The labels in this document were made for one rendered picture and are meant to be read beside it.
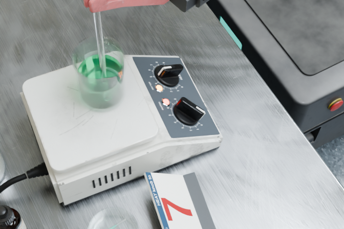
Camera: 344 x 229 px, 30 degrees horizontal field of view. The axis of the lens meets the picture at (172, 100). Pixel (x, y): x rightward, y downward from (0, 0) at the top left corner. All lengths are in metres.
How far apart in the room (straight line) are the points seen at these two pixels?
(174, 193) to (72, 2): 0.32
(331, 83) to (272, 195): 0.60
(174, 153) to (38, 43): 0.25
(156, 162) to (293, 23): 0.73
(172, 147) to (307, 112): 0.65
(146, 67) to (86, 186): 0.16
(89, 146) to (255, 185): 0.20
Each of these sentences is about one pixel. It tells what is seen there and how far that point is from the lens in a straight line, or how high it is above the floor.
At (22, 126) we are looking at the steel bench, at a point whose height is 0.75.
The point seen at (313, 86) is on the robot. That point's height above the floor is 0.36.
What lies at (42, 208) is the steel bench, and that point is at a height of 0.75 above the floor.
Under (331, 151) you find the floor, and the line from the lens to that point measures 1.66.
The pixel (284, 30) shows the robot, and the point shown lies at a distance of 1.37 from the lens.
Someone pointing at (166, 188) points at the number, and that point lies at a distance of 0.72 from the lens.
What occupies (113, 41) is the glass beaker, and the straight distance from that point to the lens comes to 0.66.
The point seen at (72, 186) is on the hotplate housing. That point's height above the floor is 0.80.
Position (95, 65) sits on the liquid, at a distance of 0.67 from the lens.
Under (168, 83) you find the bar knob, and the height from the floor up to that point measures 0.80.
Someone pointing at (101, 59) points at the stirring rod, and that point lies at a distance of 0.62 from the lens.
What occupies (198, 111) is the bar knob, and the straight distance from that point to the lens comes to 0.72.
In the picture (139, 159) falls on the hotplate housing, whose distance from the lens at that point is 0.69.
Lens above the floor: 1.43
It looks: 59 degrees down
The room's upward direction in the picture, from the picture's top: 3 degrees clockwise
